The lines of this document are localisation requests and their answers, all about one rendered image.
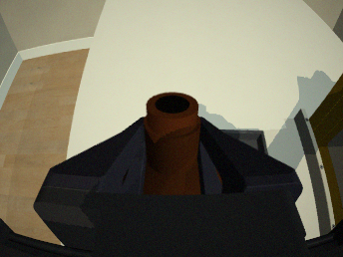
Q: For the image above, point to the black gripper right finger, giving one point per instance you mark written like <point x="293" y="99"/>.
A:
<point x="242" y="168"/>

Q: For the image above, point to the brown glass bottle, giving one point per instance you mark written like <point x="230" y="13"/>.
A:
<point x="172" y="128"/>

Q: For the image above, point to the yellow divided crate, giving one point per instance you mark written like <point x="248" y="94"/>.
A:
<point x="327" y="126"/>

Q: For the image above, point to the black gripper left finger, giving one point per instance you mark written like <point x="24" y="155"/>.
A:
<point x="104" y="165"/>

